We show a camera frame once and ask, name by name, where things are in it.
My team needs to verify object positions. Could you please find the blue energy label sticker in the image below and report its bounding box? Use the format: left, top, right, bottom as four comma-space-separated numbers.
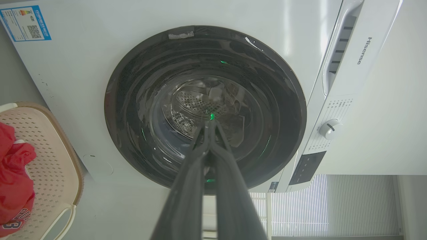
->
0, 5, 52, 42

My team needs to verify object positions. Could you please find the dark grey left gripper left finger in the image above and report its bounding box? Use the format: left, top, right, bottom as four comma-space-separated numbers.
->
150, 121, 210, 240

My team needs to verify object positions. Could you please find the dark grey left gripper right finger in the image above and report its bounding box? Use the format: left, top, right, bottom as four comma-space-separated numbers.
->
209, 121, 268, 240

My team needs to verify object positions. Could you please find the red garment with print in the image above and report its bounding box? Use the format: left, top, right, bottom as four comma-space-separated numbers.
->
0, 122, 37, 238

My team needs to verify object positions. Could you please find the beige perforated laundry basket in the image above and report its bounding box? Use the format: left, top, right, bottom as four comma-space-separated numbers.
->
0, 102, 84, 240

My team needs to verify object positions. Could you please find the white Hisense washing machine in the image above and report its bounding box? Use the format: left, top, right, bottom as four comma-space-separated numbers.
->
0, 0, 403, 194

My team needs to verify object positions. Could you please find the round dark washing machine door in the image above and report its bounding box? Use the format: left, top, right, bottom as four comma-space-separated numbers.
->
104, 25, 307, 195

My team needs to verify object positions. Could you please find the white washing machine control knob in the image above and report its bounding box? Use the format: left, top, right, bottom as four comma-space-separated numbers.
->
319, 119, 343, 140

